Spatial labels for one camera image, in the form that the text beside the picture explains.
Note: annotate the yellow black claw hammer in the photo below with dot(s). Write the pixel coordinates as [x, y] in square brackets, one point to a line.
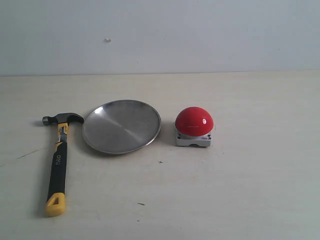
[56, 197]

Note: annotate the round steel plate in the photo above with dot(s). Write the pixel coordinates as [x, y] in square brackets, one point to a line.
[121, 126]

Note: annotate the red dome push button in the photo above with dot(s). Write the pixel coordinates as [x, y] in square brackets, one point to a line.
[194, 126]

